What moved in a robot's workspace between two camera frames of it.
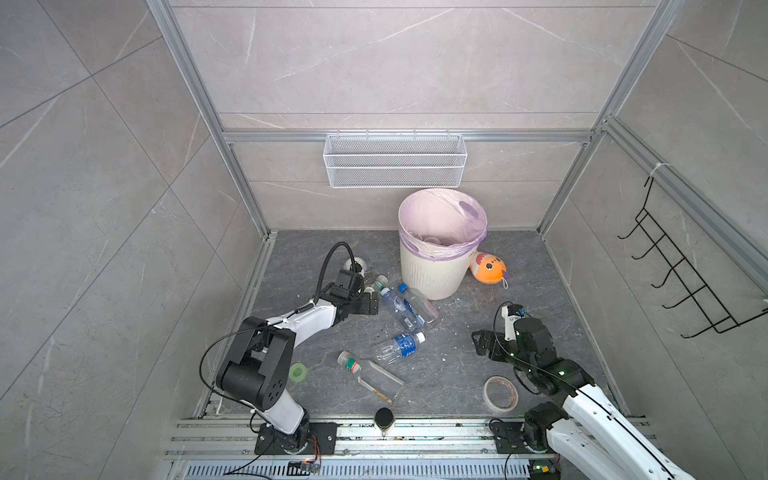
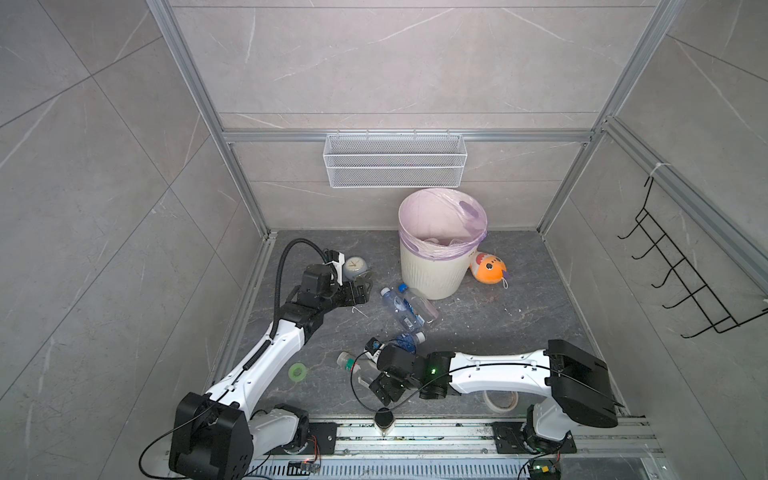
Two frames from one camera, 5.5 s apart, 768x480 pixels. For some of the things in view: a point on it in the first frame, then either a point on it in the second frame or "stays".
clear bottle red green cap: x=378 y=381 stays
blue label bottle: x=402 y=346 stays
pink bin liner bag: x=441 y=223 stays
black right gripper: x=487 y=335 → x=381 y=387
